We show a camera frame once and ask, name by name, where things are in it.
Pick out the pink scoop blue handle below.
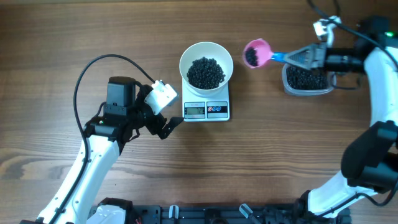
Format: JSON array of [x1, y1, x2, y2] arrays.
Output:
[[243, 39, 286, 69]]

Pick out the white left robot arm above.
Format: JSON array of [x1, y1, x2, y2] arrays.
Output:
[[35, 77, 183, 224]]

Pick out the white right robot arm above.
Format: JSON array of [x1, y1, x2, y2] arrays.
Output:
[[284, 16, 397, 223]]

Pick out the white digital kitchen scale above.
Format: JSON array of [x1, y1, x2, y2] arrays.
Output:
[[182, 80, 230, 122]]

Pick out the black beans in bowl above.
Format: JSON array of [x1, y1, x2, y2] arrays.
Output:
[[187, 57, 226, 90]]

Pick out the cream white bowl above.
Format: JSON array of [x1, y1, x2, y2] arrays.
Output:
[[179, 42, 234, 91]]

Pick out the black beans in container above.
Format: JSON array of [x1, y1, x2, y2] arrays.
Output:
[[286, 66, 328, 90]]

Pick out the clear plastic bean container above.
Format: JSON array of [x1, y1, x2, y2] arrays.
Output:
[[282, 64, 336, 96]]

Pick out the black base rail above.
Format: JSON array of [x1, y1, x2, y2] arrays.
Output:
[[88, 197, 352, 224]]

